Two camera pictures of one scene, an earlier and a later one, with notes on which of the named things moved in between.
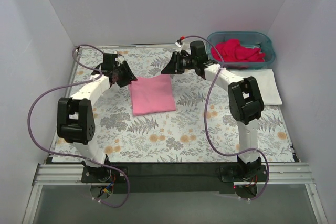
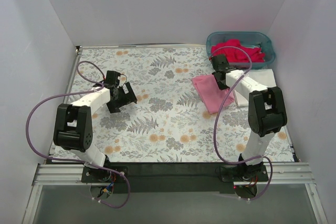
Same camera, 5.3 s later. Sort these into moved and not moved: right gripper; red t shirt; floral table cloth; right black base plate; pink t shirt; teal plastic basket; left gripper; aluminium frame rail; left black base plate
Moved: right gripper; pink t shirt; left gripper
Not moved: right black base plate; teal plastic basket; floral table cloth; aluminium frame rail; left black base plate; red t shirt
